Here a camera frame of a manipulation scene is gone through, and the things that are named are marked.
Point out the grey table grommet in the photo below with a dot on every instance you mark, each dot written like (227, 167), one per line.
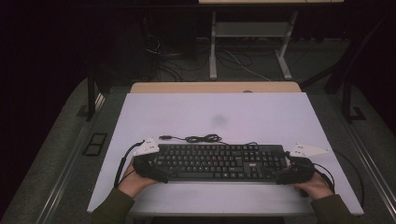
(247, 91)

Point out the wooden table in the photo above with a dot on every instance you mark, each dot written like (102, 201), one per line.
(186, 87)

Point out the black computer keyboard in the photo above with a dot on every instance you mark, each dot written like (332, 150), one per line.
(211, 158)

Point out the black floor socket frame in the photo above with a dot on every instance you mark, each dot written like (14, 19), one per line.
(95, 144)

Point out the person's right hand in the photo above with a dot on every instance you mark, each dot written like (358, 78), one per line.
(316, 188)

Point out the black metal stand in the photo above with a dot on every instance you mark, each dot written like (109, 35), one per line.
(348, 102)
(91, 93)

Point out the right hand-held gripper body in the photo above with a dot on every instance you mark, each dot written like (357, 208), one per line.
(303, 169)

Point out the white metal desk frame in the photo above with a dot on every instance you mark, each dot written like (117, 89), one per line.
(249, 29)

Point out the person's left hand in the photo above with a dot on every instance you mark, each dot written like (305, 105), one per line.
(134, 183)

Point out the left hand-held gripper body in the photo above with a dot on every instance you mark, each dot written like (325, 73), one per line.
(146, 149)

